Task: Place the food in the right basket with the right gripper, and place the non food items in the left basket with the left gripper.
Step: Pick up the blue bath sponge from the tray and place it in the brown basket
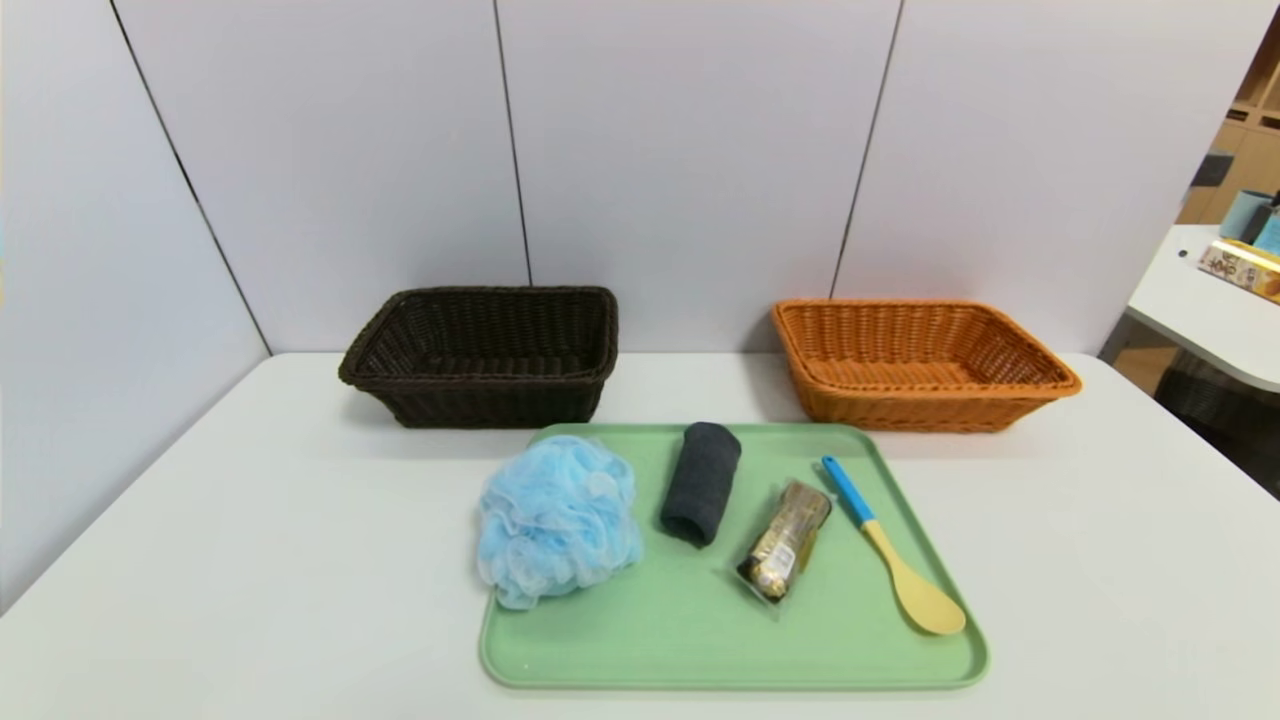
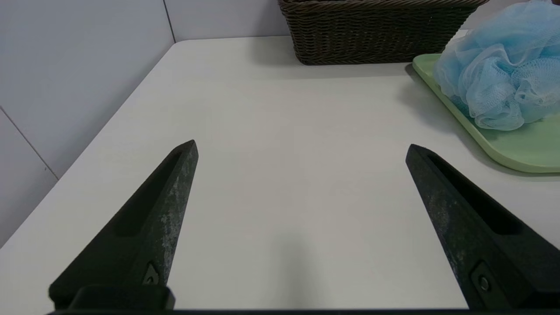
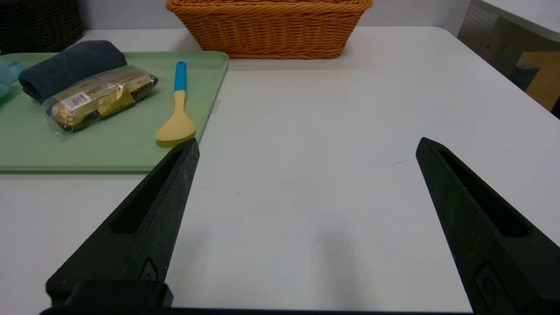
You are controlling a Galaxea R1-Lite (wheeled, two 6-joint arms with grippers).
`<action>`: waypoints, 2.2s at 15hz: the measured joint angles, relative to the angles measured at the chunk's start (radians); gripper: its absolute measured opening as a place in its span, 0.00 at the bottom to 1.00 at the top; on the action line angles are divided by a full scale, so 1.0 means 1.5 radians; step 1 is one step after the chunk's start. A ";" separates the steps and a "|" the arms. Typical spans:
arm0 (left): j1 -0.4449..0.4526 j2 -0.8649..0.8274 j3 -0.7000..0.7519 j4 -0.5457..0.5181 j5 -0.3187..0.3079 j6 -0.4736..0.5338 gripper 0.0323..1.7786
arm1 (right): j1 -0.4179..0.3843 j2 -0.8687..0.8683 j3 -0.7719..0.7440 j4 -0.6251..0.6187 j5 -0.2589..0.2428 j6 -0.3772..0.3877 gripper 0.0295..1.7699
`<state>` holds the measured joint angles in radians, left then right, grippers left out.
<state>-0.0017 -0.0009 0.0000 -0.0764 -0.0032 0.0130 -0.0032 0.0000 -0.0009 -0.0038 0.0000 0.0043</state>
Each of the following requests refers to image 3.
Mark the dark brown wicker basket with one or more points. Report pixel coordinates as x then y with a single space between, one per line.
39 26

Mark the clear-wrapped brown snack packet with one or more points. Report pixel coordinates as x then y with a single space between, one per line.
105 96

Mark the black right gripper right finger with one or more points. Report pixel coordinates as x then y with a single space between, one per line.
516 280

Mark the dark grey towel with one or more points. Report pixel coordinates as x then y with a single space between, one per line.
70 65

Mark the light green plastic tray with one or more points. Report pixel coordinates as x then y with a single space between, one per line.
113 144

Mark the white office table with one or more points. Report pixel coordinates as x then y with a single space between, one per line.
525 13

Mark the orange wicker basket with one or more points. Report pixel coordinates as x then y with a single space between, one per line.
271 30

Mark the light blue bath loofah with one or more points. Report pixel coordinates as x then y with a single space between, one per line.
6 76

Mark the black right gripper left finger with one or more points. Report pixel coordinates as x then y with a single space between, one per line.
131 245

